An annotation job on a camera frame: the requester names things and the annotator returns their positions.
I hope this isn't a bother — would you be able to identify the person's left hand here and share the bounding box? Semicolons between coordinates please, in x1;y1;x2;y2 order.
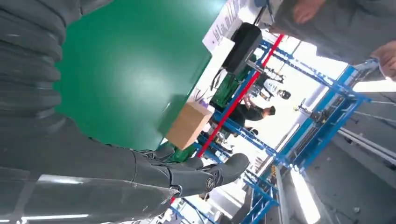
370;40;396;82

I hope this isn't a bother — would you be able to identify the person's right hand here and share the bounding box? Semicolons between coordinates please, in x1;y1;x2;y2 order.
292;0;326;25

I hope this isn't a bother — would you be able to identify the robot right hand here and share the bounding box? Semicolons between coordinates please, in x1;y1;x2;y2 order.
0;114;250;224

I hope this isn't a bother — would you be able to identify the black carrying case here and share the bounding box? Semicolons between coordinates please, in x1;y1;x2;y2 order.
222;22;263;76

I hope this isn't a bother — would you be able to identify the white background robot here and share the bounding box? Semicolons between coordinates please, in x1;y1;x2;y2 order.
256;72;292;101

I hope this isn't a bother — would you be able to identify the clear bag with papers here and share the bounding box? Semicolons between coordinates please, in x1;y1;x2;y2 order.
202;0;248;53

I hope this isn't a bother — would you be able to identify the white table with clutter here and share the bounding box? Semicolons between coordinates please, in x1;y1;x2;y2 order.
185;0;279;109

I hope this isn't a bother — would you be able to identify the green plastic crate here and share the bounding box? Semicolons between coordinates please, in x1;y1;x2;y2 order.
210;56;257;109

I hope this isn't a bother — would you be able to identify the red metal bar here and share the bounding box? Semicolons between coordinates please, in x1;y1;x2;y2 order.
196;33;285;158

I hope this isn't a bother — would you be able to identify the person in background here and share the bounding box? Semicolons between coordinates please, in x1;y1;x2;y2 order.
216;103;276;137

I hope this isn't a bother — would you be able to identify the brown cardboard box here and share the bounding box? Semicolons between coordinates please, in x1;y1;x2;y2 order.
165;101;214;151

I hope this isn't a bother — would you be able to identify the blue metal frame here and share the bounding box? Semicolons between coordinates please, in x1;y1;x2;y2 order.
168;31;380;224

